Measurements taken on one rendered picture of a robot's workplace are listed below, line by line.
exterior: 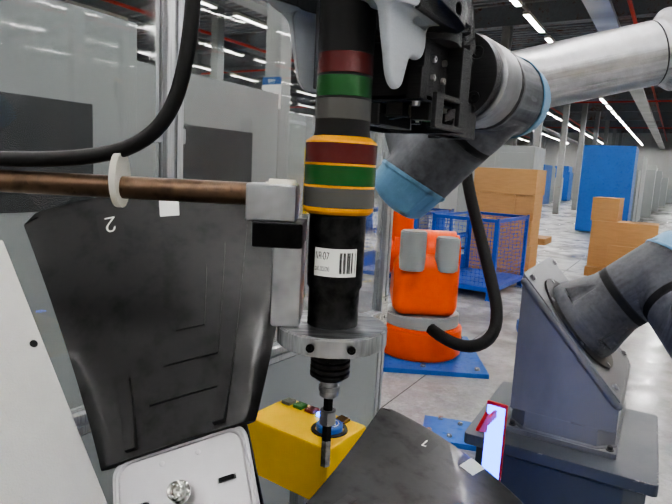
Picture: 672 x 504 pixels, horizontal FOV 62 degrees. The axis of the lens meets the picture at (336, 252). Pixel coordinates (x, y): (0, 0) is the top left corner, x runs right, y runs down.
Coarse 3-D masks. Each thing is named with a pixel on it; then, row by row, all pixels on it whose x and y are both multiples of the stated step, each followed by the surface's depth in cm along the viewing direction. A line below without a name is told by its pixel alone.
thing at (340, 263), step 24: (312, 216) 34; (336, 216) 33; (360, 216) 33; (312, 240) 34; (336, 240) 33; (360, 240) 34; (312, 264) 34; (336, 264) 33; (360, 264) 34; (312, 288) 34; (336, 288) 33; (312, 312) 34; (336, 312) 34; (312, 360) 35; (336, 360) 34
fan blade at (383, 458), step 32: (384, 416) 61; (352, 448) 55; (384, 448) 55; (416, 448) 57; (448, 448) 59; (352, 480) 49; (384, 480) 50; (416, 480) 51; (448, 480) 52; (480, 480) 55
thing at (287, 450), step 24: (264, 408) 89; (288, 408) 89; (264, 432) 84; (288, 432) 81; (312, 432) 82; (360, 432) 84; (264, 456) 84; (288, 456) 82; (312, 456) 79; (336, 456) 79; (288, 480) 82; (312, 480) 79
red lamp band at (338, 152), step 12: (312, 144) 32; (324, 144) 32; (336, 144) 32; (348, 144) 32; (360, 144) 32; (312, 156) 32; (324, 156) 32; (336, 156) 32; (348, 156) 32; (360, 156) 32; (372, 156) 33
